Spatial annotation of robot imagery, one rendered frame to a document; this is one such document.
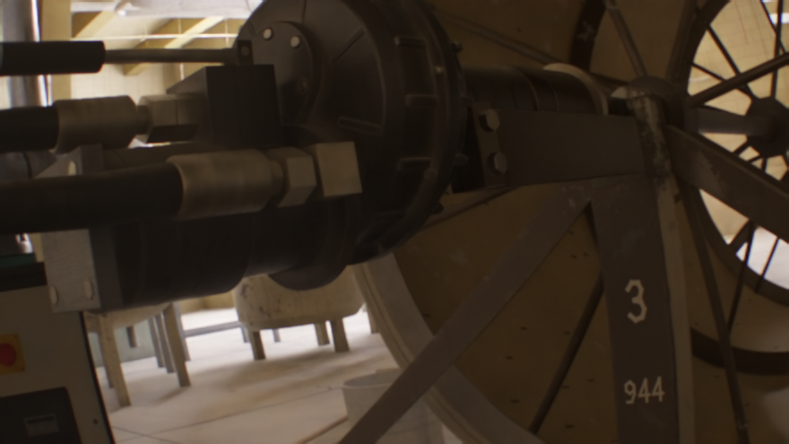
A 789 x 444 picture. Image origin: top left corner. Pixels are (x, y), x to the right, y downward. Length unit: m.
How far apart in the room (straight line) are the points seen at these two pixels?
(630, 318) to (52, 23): 9.63
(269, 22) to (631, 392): 0.83
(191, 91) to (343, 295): 6.28
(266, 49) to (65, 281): 0.32
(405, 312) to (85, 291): 1.33
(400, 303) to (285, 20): 1.15
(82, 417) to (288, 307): 5.67
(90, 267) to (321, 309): 6.27
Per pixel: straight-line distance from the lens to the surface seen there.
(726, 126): 1.86
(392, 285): 1.87
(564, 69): 1.17
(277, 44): 0.79
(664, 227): 1.28
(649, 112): 1.29
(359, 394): 2.65
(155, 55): 0.71
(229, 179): 0.58
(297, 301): 6.79
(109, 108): 0.65
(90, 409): 1.21
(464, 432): 1.83
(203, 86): 0.70
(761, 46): 12.04
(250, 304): 6.97
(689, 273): 3.18
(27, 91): 1.94
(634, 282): 1.29
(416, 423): 2.66
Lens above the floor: 0.78
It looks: 2 degrees up
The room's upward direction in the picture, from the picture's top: 10 degrees counter-clockwise
